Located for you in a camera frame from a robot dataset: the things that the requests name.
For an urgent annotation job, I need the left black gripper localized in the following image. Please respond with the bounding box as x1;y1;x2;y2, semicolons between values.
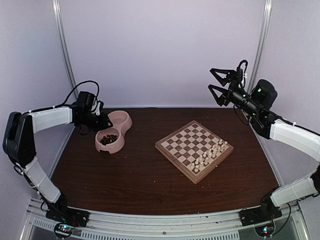
78;111;114;132

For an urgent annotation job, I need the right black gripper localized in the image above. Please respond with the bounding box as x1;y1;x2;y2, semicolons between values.
208;68;261;117

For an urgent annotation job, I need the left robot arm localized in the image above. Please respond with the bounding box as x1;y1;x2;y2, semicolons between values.
2;91;113;222

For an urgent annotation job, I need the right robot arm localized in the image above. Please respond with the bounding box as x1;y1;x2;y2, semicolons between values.
208;67;320;221

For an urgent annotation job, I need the pile of dark chess pieces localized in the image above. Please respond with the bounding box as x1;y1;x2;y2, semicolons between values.
100;134;118;146

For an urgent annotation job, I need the wooden chess board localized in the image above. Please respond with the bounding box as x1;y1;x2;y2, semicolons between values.
155;120;234;184

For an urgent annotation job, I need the white chess pieces group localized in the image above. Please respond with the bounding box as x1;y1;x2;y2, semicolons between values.
188;140;229;175

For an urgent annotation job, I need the left circuit board with LEDs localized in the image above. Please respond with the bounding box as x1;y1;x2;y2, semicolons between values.
53;223;75;236

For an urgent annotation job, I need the circuit board with leds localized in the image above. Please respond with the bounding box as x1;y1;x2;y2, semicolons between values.
254;223;275;238
53;223;75;236

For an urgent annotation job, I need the right circuit board with LEDs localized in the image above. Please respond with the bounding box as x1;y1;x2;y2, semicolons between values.
254;223;275;238

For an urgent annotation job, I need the pink double pet bowl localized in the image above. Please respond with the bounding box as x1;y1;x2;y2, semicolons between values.
95;110;132;154

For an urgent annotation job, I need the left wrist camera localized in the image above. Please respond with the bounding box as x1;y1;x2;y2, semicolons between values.
91;100;104;116

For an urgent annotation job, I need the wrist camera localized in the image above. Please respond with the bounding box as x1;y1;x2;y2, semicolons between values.
91;100;104;116
236;66;248;82

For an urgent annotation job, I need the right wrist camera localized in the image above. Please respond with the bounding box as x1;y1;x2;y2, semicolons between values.
236;66;248;82

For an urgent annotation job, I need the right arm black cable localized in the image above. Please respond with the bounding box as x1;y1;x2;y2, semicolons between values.
234;59;250;88

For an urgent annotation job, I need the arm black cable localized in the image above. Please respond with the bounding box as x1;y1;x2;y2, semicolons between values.
62;80;100;108
234;59;250;88

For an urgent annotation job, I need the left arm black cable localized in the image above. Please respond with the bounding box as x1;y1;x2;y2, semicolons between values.
62;80;100;108

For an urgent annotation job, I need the right aluminium frame post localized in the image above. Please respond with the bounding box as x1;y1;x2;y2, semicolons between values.
248;0;273;92

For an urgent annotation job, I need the aluminium frame post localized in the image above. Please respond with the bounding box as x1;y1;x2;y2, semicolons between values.
52;0;76;87
248;0;273;92

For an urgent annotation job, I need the left aluminium frame post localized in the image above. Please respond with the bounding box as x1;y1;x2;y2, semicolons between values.
52;0;76;87

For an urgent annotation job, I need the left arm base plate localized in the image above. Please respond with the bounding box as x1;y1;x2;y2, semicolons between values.
45;208;90;227

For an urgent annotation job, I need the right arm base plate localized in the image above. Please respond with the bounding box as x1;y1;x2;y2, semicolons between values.
238;207;282;227

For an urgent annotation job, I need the front aluminium rail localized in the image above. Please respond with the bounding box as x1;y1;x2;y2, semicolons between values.
17;204;311;240

